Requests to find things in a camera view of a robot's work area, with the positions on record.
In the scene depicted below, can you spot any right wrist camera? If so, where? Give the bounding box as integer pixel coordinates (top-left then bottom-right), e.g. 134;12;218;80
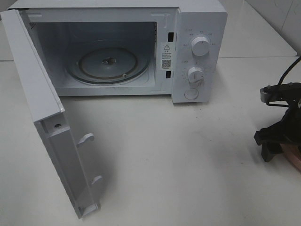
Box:
260;82;301;107

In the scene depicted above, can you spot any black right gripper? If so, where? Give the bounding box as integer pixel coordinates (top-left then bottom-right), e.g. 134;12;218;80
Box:
254;103;301;162

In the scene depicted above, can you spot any white microwave oven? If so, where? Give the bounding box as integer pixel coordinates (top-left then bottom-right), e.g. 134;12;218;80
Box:
6;0;228;103

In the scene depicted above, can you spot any pink round plate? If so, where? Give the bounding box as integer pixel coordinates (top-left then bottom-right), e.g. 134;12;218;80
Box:
281;144;301;172

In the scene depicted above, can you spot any white lower microwave knob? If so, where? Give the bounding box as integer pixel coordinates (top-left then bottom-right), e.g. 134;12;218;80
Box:
187;67;204;83

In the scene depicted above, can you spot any white microwave knob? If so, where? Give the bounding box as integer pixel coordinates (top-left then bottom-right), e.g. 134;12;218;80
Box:
187;67;204;83
190;34;211;57

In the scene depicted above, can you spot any white microwave door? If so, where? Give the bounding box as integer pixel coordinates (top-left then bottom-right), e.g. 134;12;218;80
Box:
1;9;100;218

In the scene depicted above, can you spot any round microwave door button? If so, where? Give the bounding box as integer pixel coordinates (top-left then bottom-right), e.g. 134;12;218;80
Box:
184;89;199;100

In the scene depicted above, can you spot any white upper microwave knob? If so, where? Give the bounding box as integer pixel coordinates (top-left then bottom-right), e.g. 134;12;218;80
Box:
190;34;211;57

